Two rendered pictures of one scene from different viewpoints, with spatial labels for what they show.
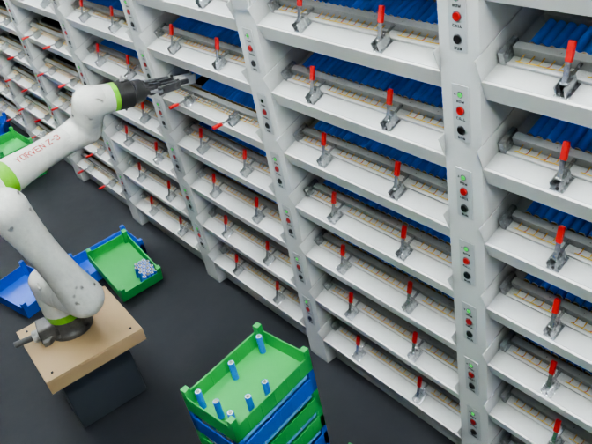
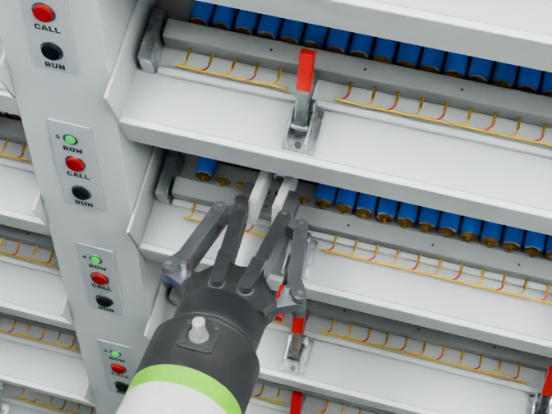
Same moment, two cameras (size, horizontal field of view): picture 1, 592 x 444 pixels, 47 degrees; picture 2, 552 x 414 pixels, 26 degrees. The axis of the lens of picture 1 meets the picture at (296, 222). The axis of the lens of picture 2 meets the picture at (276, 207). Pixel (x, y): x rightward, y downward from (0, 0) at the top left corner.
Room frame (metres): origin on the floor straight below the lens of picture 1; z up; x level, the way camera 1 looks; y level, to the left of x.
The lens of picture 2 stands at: (1.71, 0.72, 1.84)
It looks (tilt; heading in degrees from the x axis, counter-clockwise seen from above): 53 degrees down; 319
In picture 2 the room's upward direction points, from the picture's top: straight up
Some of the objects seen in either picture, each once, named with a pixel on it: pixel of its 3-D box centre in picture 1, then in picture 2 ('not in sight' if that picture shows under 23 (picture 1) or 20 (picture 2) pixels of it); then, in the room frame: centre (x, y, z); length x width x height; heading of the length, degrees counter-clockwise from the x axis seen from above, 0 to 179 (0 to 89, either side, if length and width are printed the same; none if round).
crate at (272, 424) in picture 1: (254, 398); not in sight; (1.32, 0.22, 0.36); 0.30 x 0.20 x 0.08; 132
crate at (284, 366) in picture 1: (247, 379); not in sight; (1.32, 0.22, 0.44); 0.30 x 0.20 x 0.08; 132
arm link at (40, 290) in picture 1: (57, 292); not in sight; (1.83, 0.82, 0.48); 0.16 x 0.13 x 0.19; 48
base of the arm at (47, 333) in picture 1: (52, 326); not in sight; (1.82, 0.88, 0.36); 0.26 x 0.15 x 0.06; 110
